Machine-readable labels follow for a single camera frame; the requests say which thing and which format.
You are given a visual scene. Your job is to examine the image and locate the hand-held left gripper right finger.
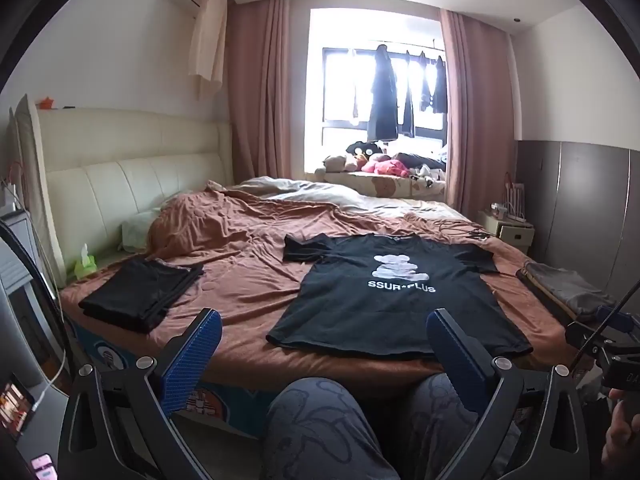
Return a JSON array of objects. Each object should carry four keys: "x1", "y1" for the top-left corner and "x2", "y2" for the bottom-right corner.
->
[{"x1": 425, "y1": 307, "x2": 588, "y2": 480}]

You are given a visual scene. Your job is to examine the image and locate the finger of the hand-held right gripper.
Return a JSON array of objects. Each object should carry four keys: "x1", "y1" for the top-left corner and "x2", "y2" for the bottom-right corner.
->
[{"x1": 595, "y1": 307, "x2": 636, "y2": 333}]

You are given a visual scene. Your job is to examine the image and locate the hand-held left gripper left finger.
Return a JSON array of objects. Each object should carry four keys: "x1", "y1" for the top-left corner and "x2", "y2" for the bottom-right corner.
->
[{"x1": 57, "y1": 307, "x2": 223, "y2": 480}]

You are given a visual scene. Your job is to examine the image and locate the black printed t-shirt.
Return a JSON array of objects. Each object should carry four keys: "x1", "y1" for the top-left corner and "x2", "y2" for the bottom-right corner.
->
[{"x1": 266, "y1": 232, "x2": 533, "y2": 361}]

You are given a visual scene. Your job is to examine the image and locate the stack of folded black clothes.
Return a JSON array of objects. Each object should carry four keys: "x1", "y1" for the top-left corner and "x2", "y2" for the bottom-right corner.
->
[{"x1": 79, "y1": 256, "x2": 206, "y2": 333}]

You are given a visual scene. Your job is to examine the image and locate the person's right hand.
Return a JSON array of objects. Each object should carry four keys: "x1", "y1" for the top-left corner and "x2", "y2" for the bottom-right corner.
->
[{"x1": 602, "y1": 392, "x2": 640, "y2": 480}]

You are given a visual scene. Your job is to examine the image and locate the grey folded garment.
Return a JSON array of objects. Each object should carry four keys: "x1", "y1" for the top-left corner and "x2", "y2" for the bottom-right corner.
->
[{"x1": 525, "y1": 261, "x2": 618, "y2": 322}]

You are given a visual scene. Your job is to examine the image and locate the person's right leg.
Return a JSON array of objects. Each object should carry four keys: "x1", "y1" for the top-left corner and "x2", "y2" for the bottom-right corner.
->
[{"x1": 400, "y1": 372, "x2": 483, "y2": 480}]

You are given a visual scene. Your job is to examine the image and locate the person's leg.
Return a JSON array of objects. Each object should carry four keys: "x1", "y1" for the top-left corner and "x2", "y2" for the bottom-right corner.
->
[
  {"x1": 264, "y1": 378, "x2": 406, "y2": 480},
  {"x1": 400, "y1": 372, "x2": 483, "y2": 480}
]

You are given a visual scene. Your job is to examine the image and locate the cartoon print bed sheet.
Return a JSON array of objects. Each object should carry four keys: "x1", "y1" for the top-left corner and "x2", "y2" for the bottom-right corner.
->
[{"x1": 65, "y1": 320, "x2": 281, "y2": 431}]

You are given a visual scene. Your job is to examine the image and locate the brown blanket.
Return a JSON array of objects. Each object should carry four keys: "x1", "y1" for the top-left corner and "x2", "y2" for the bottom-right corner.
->
[{"x1": 60, "y1": 180, "x2": 601, "y2": 396}]

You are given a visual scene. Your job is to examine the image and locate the brown wardrobe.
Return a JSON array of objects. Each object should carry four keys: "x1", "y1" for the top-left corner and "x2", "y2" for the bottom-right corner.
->
[{"x1": 515, "y1": 140, "x2": 640, "y2": 306}]

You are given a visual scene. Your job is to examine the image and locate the cream nightstand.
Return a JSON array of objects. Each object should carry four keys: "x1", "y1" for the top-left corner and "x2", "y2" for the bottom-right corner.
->
[{"x1": 477, "y1": 209, "x2": 535, "y2": 251}]

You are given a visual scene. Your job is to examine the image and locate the pale pillow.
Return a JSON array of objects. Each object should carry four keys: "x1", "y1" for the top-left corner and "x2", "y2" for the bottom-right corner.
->
[{"x1": 121, "y1": 209, "x2": 163, "y2": 253}]

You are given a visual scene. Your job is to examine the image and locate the green tissue pack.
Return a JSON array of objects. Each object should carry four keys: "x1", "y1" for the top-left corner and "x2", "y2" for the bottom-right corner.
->
[{"x1": 74, "y1": 243, "x2": 97, "y2": 279}]

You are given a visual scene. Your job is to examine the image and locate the person's left leg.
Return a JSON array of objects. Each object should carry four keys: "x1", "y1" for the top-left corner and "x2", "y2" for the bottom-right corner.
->
[{"x1": 264, "y1": 378, "x2": 406, "y2": 480}]

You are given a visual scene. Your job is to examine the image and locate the striped bag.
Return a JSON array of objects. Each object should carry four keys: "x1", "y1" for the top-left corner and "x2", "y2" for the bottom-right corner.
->
[{"x1": 504, "y1": 172, "x2": 527, "y2": 221}]

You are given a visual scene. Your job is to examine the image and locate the grey bedside cabinet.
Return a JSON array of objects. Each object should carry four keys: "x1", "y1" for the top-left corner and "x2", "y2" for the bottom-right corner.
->
[{"x1": 0, "y1": 210, "x2": 68, "y2": 480}]

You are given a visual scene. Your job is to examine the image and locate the bear print window cushion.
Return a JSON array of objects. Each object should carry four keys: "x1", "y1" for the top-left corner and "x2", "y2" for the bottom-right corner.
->
[{"x1": 305, "y1": 169, "x2": 446, "y2": 197}]

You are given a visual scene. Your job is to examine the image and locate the pink phone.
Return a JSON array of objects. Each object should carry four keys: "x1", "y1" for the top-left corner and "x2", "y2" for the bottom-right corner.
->
[{"x1": 30, "y1": 452, "x2": 55, "y2": 477}]

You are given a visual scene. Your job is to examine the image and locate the phone with lit screen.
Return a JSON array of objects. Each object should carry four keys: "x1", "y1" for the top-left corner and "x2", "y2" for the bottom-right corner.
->
[{"x1": 0, "y1": 382, "x2": 37, "y2": 442}]

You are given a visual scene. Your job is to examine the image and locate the cream padded headboard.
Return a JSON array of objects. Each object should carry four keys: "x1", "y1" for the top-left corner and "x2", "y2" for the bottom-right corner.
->
[{"x1": 30, "y1": 105, "x2": 236, "y2": 288}]

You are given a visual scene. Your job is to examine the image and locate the pink plush toy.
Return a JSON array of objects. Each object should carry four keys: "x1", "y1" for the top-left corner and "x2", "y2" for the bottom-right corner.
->
[{"x1": 361, "y1": 157, "x2": 408, "y2": 178}]

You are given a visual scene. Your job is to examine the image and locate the cream duvet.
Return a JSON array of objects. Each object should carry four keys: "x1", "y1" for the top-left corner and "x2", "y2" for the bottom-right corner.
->
[{"x1": 227, "y1": 176, "x2": 471, "y2": 221}]

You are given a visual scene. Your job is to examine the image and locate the black and white plush toy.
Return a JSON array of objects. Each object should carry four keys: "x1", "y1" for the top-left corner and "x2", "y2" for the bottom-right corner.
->
[{"x1": 346, "y1": 141, "x2": 383, "y2": 159}]

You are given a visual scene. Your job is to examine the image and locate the beige plush toy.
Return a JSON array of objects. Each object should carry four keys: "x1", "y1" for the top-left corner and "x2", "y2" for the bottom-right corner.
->
[{"x1": 322, "y1": 154, "x2": 358, "y2": 173}]

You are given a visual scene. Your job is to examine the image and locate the pink curtain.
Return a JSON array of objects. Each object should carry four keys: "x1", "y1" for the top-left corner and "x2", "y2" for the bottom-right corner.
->
[
  {"x1": 439, "y1": 7, "x2": 518, "y2": 206},
  {"x1": 225, "y1": 0, "x2": 311, "y2": 188}
]

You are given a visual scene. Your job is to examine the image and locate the dark hanging trousers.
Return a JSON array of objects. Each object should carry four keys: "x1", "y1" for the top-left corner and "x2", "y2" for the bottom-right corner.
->
[{"x1": 400, "y1": 50, "x2": 419, "y2": 137}]

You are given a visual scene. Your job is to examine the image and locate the dark hanging jacket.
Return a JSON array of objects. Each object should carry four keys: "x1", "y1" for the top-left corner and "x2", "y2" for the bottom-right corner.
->
[{"x1": 366, "y1": 44, "x2": 402, "y2": 142}]

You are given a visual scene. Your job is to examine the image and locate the dark hanging vest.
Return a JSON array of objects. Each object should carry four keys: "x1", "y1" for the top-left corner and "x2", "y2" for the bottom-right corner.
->
[{"x1": 419, "y1": 52, "x2": 449, "y2": 115}]

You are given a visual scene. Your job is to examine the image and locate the window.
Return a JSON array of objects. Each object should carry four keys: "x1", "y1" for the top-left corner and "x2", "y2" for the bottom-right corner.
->
[{"x1": 307, "y1": 7, "x2": 448, "y2": 173}]

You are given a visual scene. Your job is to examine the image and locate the cream hanging cloth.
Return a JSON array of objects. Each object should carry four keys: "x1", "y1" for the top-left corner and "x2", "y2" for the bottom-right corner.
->
[{"x1": 187, "y1": 0, "x2": 228, "y2": 101}]

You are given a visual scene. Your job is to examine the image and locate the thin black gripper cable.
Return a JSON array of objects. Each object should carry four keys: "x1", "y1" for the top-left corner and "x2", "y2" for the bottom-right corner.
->
[{"x1": 570, "y1": 280, "x2": 640, "y2": 361}]

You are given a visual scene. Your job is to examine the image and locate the black cables on bed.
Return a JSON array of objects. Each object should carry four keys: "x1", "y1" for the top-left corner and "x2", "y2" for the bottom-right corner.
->
[{"x1": 440, "y1": 220, "x2": 496, "y2": 241}]

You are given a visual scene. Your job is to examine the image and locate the white charging cable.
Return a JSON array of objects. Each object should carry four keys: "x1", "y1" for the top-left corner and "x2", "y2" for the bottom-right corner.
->
[{"x1": 2, "y1": 177, "x2": 68, "y2": 411}]

